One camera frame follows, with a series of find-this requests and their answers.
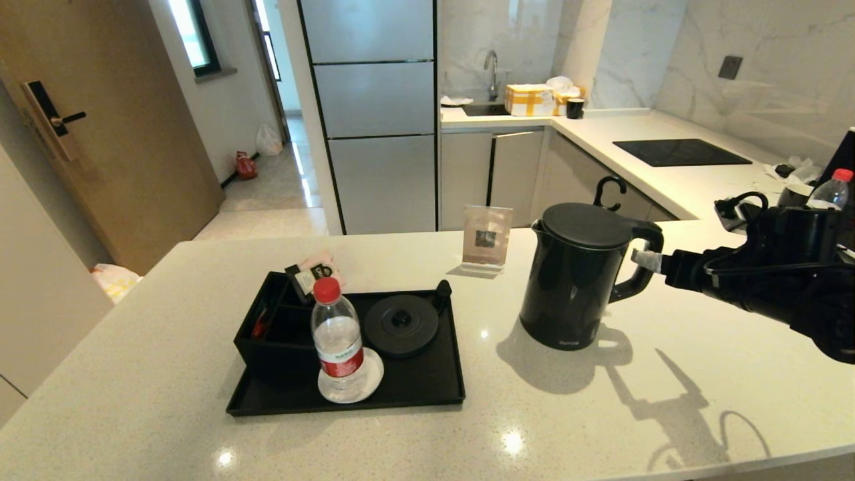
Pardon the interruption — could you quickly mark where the yellow white plastic bag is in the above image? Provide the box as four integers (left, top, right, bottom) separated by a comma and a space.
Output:
91, 263, 142, 305

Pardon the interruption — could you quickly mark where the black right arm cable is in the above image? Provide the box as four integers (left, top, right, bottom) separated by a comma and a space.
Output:
703, 191, 855, 278

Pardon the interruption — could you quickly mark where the beige cabinet panel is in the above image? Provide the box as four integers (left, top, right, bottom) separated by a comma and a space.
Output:
0, 146, 113, 428

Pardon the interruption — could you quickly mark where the chrome kitchen faucet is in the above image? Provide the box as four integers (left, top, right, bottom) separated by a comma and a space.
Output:
483, 50, 500, 101

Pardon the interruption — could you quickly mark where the black gold door lock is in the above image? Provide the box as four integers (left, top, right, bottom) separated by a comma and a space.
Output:
20, 80, 88, 161

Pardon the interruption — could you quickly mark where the crumpled white tissue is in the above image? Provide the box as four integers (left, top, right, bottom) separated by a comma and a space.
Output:
763, 156, 821, 186

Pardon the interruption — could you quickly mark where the pink tea sachet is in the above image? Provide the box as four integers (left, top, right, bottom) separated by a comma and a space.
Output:
297, 250, 346, 295

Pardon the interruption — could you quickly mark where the black rectangular serving tray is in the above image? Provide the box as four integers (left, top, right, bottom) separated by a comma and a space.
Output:
226, 289, 466, 418

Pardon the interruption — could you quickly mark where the white kitchen base cabinet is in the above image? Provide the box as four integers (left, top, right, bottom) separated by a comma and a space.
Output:
440, 126, 675, 231

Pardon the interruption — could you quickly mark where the clear water bottle red cap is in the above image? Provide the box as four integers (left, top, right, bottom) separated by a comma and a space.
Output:
805, 168, 854, 211
311, 277, 366, 402

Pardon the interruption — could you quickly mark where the white round paper coaster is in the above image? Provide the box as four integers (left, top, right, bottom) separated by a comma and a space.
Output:
318, 347, 385, 404

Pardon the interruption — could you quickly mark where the black induction cooktop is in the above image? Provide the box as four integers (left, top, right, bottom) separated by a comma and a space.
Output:
613, 138, 753, 167

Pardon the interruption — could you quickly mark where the clear acrylic sign holder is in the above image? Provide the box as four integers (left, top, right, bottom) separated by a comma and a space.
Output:
461, 204, 514, 278

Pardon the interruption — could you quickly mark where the black electric kettle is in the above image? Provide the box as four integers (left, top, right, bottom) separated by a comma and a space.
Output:
520, 202, 666, 351

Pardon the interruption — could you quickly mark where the brown wooden door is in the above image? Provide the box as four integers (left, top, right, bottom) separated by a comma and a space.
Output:
0, 0, 224, 276

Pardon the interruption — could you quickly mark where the silver refrigerator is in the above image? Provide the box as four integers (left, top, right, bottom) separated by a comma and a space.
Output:
297, 0, 440, 234

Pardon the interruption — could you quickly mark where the black compartment organizer box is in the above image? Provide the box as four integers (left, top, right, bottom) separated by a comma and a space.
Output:
233, 271, 328, 387

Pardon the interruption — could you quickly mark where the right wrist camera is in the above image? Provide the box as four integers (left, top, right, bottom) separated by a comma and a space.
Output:
713, 197, 752, 231

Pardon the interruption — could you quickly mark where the black hook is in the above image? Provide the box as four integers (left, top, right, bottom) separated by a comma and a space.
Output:
593, 176, 627, 211

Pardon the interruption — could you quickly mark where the yellow white tissue box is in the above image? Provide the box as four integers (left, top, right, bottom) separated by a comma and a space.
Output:
504, 84, 556, 117

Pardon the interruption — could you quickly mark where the black round kettle base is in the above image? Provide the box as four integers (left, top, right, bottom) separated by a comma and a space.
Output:
364, 295, 440, 359

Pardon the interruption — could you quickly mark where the black framed window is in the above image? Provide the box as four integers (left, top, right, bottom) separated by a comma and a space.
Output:
167, 0, 221, 77

